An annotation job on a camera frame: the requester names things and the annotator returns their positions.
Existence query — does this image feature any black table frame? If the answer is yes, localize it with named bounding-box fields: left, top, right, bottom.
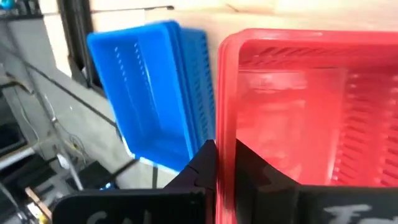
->
left=57, top=0, right=105, bottom=95

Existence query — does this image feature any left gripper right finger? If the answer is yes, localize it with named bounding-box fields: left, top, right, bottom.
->
left=234, top=139, right=398, bottom=224

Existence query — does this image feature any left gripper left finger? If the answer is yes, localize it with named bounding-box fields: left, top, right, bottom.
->
left=52, top=139, right=217, bottom=224

